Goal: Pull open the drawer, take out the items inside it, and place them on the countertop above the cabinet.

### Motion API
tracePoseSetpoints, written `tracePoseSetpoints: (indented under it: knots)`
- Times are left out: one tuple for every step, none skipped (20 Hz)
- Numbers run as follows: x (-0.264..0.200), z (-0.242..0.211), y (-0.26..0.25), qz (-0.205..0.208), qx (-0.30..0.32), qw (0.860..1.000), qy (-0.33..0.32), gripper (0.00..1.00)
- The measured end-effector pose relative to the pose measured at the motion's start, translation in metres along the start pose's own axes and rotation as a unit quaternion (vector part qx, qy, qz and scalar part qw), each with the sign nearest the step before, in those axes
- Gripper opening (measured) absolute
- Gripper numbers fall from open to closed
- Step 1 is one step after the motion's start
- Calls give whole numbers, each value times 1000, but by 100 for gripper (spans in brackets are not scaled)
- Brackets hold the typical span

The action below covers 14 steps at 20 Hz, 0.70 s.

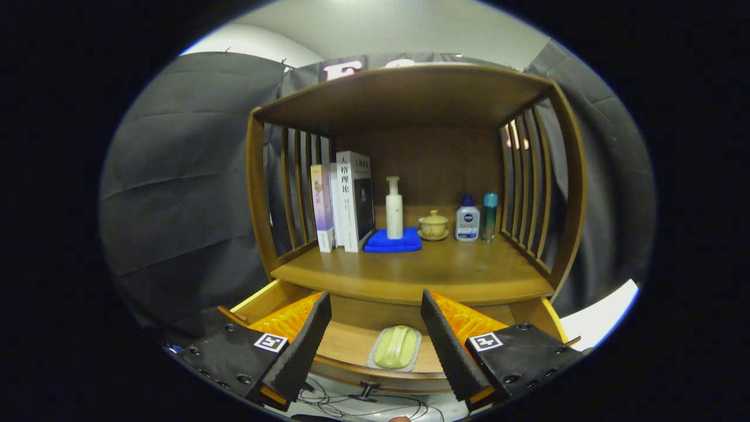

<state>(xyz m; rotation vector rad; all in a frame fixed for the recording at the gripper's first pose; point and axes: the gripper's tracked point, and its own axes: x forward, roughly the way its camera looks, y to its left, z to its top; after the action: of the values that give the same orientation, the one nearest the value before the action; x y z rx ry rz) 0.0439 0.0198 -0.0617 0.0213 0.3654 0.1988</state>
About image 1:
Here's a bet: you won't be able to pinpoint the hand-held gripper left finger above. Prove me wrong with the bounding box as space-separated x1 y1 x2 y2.
176 291 333 412

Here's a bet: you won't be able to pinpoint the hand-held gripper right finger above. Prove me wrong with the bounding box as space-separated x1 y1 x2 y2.
420 289 592 412

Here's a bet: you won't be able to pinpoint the wooden drawer with black knob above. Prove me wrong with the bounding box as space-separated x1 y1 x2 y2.
218 278 582 402

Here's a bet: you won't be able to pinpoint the green handled scrub sponge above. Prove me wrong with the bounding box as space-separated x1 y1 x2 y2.
367 325 422 372

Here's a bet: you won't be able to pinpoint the wooden countertop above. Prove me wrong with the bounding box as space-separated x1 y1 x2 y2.
271 205 554 305

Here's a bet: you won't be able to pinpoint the brown wooden cabinet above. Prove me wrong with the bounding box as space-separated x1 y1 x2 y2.
246 63 588 305

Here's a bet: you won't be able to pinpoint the yellow-green lidded teacup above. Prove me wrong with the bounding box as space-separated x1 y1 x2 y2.
418 210 450 241

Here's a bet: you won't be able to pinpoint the blue folded cloth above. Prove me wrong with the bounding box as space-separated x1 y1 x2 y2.
364 227 422 253

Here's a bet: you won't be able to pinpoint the white bottle with blue cap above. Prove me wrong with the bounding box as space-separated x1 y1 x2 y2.
455 193 480 242

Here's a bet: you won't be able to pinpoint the teal slim bottle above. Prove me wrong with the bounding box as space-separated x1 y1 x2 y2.
482 193 499 242

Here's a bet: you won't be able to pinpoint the purple book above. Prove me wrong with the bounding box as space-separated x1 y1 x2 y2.
310 164 336 253

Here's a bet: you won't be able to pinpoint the thick white and black book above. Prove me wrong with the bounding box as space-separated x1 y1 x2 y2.
336 151 376 253

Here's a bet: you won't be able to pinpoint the thin white book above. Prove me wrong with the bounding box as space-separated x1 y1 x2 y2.
329 162 345 248

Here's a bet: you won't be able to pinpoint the white pump bottle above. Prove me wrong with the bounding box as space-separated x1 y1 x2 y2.
386 176 404 240

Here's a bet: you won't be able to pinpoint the white board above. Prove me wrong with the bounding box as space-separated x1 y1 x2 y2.
560 279 639 351

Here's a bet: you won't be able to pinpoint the thin dark cables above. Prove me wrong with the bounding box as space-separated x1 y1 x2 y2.
296 375 446 422

